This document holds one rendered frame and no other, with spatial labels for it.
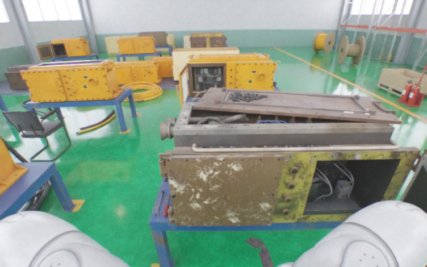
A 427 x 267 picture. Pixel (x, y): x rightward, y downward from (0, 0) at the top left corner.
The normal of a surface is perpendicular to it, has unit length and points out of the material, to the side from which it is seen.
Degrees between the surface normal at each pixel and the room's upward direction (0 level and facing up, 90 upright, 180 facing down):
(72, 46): 90
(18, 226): 3
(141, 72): 90
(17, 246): 24
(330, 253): 56
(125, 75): 90
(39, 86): 90
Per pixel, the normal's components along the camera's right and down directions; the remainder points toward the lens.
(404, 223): 0.08, -0.81
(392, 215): -0.04, -0.92
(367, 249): -0.05, -0.57
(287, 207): -0.01, 0.47
